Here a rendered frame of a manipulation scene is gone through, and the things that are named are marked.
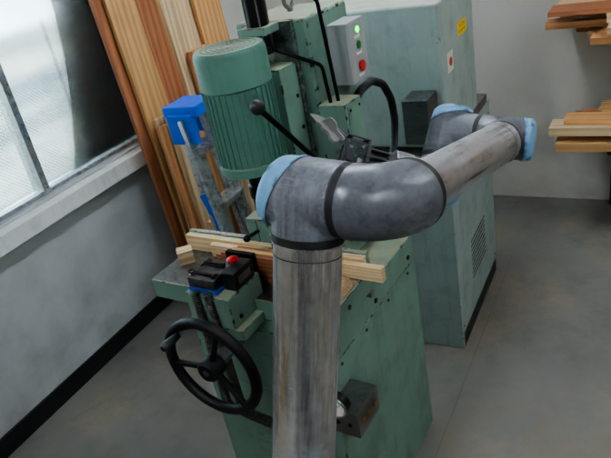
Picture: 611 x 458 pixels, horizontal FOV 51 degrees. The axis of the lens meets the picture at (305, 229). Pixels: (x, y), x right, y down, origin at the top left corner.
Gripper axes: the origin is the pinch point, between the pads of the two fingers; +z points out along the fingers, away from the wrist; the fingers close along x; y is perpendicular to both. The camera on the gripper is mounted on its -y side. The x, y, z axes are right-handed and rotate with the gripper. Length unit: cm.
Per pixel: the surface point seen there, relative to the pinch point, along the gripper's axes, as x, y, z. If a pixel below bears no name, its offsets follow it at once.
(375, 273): 19.9, -19.5, -28.1
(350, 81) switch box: -28.6, -21.5, -11.0
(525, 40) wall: -144, -154, -118
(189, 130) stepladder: -30, -108, 32
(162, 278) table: 32, -53, 24
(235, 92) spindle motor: -10.1, -5.9, 17.0
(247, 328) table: 40.2, -26.9, -1.2
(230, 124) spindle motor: -4.0, -11.0, 16.1
